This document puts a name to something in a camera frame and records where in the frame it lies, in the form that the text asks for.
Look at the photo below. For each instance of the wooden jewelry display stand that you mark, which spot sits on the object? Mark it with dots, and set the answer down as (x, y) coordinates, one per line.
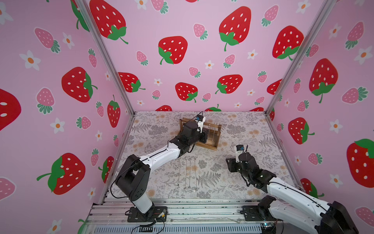
(209, 134)

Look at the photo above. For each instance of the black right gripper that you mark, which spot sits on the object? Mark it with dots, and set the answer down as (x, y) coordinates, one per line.
(231, 165)

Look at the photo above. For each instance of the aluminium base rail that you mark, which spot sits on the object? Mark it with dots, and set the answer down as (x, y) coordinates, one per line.
(184, 216)

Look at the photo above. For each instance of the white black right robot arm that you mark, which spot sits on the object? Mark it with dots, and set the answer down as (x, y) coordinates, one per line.
(285, 202)

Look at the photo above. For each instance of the aluminium corner frame post right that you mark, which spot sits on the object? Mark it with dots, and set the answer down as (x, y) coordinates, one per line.
(313, 31)

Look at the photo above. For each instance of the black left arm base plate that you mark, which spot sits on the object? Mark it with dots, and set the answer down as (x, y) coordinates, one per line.
(158, 213)

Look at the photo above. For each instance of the aluminium corner frame post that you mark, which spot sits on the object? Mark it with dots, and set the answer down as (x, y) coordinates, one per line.
(313, 31)
(84, 8)

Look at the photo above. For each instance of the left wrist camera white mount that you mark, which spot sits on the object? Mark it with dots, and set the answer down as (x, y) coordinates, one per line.
(200, 119)

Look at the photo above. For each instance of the aluminium corner frame post left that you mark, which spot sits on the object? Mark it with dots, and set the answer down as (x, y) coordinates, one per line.
(84, 8)

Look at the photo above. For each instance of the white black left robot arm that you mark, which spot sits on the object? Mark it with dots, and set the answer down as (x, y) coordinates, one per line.
(134, 175)

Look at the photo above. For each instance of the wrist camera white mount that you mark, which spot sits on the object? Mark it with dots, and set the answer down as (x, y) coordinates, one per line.
(200, 119)
(239, 149)

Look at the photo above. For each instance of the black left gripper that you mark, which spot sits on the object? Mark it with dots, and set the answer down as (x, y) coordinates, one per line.
(202, 136)

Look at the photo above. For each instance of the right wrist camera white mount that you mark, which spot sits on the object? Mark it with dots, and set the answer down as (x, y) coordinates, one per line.
(239, 149)

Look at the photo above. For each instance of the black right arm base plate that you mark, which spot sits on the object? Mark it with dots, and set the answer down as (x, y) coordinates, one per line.
(256, 213)

